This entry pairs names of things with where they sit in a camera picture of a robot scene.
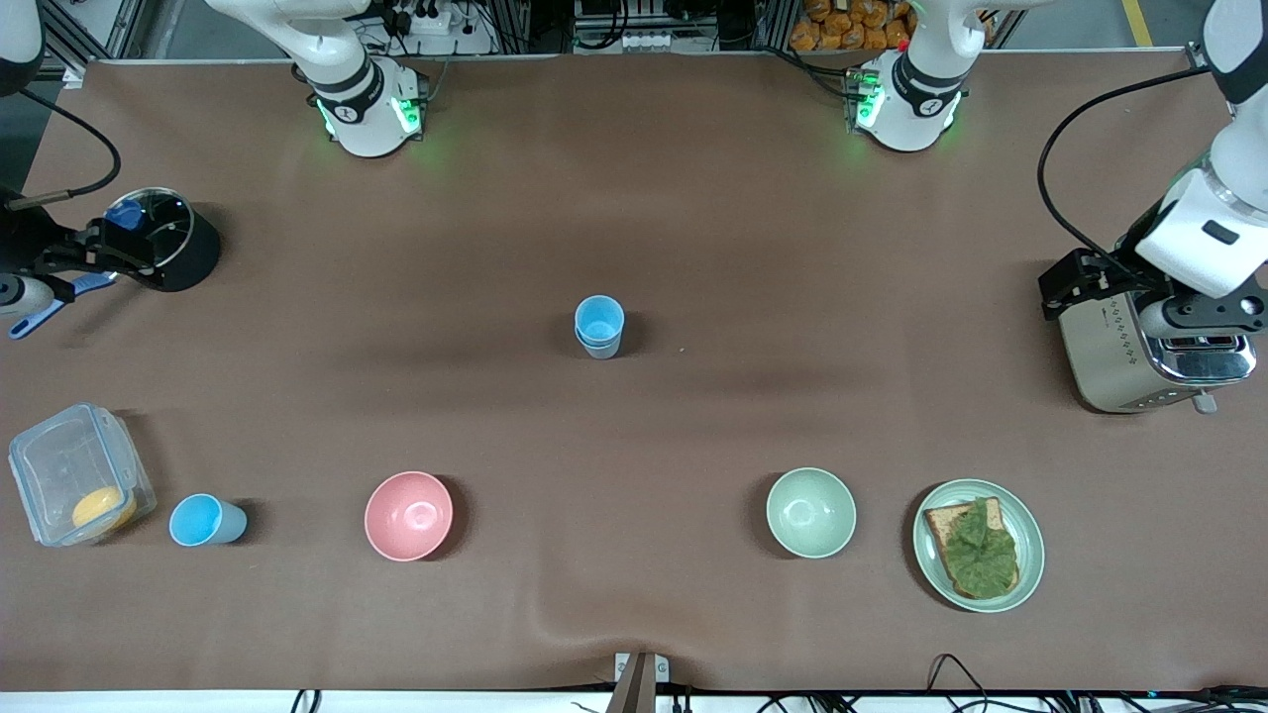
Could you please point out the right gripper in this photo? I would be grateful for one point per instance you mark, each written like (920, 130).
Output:
(24, 244)

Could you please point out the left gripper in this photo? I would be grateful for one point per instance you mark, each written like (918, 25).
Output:
(1117, 268)

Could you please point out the plain light blue cup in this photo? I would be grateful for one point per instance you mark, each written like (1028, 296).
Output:
(203, 521)
(599, 319)

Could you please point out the blue cup with white bits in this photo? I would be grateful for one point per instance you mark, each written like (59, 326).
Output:
(599, 351)

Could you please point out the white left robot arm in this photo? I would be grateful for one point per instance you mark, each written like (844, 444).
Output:
(911, 99)

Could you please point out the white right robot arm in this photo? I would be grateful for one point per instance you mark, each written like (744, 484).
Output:
(362, 109)

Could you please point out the beige chrome toaster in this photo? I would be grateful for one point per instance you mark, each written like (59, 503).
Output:
(1109, 356)

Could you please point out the glass lid with blue knob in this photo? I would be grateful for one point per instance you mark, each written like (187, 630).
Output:
(163, 213)

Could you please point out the clear plastic food container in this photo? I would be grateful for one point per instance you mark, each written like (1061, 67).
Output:
(59, 465)

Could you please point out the yellow orange food piece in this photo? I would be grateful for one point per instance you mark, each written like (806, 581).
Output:
(104, 508)

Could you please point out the pale green plate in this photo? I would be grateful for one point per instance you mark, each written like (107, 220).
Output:
(1030, 545)

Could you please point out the brown bread slice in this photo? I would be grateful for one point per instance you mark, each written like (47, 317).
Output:
(936, 525)

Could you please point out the green lettuce leaf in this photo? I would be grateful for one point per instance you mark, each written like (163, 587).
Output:
(981, 550)

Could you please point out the bag of orange buns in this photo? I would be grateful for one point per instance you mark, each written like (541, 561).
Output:
(852, 25)

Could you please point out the pale green bowl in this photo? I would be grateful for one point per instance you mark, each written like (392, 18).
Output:
(810, 513)

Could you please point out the pink bowl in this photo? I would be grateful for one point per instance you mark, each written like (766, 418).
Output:
(408, 516)

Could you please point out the white power strip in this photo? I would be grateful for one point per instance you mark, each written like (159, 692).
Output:
(647, 40)
(431, 18)

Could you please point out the brown table cloth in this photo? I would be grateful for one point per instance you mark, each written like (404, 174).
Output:
(634, 218)

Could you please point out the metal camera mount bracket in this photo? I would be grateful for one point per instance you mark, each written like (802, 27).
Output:
(639, 678)

